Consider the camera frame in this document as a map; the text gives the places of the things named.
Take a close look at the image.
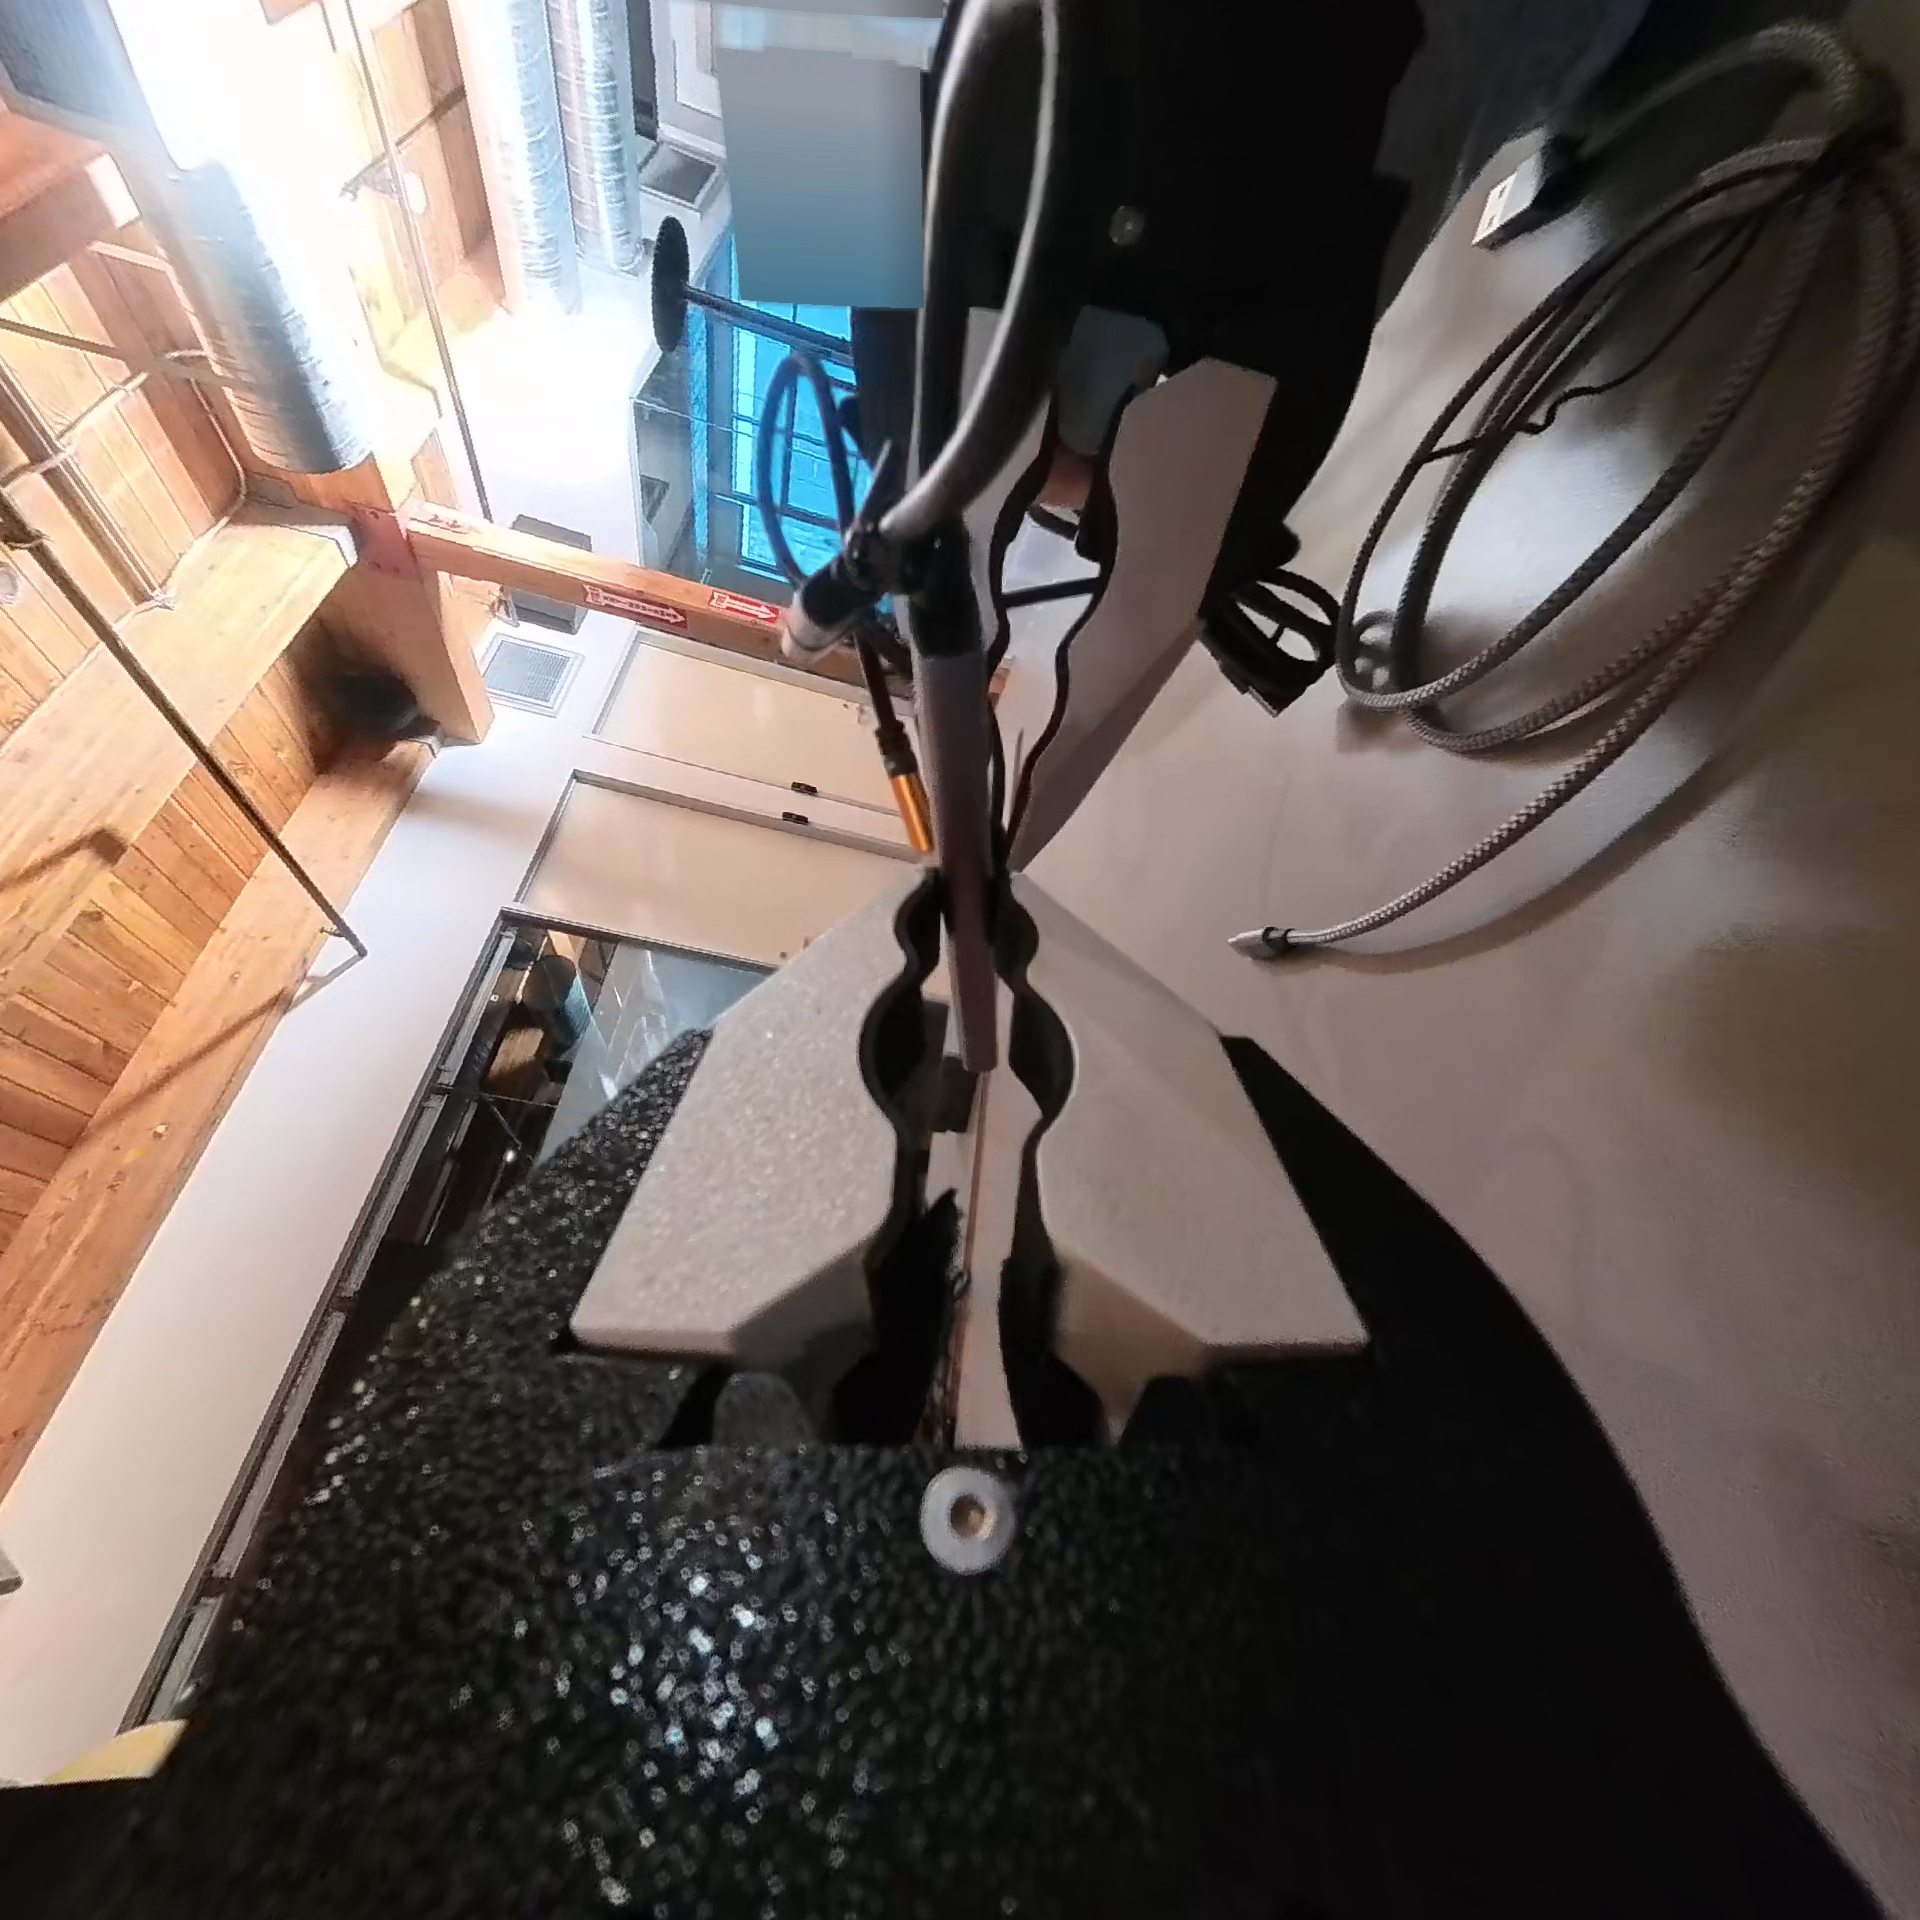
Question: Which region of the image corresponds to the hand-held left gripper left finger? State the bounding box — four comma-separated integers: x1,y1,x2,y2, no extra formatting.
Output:
570,867,963,1449

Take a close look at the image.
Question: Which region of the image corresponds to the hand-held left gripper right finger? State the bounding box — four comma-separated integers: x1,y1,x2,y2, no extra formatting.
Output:
989,874,1368,1449

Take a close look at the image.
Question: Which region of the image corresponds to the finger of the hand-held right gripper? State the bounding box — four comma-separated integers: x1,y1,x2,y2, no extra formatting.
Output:
1007,358,1279,876
963,303,1078,599

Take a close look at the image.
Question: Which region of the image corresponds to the black hub cable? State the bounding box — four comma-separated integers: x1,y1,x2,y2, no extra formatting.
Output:
874,0,1066,549

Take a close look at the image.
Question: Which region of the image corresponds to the silver adapter dongle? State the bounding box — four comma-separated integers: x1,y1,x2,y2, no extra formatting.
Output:
778,545,904,666

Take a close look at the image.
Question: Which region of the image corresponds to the grey braided usb-c cable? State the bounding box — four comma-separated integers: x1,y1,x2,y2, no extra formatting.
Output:
1228,11,1912,964

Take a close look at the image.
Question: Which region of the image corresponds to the white door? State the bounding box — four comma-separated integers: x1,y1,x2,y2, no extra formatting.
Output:
516,769,940,969
588,630,917,805

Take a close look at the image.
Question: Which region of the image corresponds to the black round lamp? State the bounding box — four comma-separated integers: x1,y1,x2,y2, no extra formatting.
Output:
648,215,859,356

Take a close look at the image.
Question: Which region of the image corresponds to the coiled black cable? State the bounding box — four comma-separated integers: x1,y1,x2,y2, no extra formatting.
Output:
1198,557,1346,723

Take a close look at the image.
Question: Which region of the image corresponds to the silver spiral duct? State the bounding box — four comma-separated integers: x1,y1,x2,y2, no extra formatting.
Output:
503,0,666,308

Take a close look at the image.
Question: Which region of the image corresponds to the wooden post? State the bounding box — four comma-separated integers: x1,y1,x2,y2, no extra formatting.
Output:
352,502,902,745

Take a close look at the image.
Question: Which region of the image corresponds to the wall air vent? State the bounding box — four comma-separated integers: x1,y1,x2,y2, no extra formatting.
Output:
478,626,590,710

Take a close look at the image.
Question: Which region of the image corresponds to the grey air duct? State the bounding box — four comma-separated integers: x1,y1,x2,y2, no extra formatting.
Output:
142,151,396,479

